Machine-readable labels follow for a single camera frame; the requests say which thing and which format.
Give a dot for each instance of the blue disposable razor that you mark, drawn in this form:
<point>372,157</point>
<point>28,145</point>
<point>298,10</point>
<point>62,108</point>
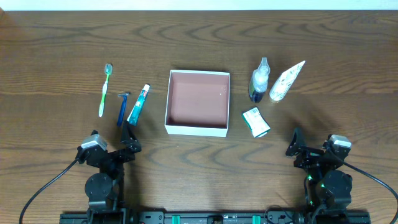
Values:
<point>123,107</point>

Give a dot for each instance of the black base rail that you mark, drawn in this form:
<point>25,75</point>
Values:
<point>277,217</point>

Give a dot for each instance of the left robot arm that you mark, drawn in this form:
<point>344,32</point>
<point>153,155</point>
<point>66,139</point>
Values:
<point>105,189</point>

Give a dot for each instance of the green white toothbrush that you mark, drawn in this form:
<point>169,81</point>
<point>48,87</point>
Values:
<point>108,70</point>

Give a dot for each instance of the clear spray bottle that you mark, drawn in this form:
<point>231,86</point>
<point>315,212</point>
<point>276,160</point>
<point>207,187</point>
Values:
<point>259,81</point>

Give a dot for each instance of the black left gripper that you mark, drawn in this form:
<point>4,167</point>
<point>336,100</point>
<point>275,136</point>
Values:
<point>119,153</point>

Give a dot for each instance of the white box with pink inside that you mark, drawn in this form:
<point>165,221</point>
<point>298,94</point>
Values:
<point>198,103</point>

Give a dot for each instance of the green white toothpaste tube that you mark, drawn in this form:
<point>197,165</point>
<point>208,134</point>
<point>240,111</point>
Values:
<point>138,106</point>

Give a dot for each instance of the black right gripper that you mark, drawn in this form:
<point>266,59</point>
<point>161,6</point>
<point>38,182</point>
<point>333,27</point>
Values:
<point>310,155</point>

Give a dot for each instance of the white leaf-print shampoo tube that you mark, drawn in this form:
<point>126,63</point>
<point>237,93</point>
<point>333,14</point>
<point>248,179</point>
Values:
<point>284,82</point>

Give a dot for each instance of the green white soap packet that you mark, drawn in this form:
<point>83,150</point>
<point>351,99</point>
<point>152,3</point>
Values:
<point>256,123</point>

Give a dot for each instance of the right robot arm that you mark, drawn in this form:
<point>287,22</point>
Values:
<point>327,189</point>

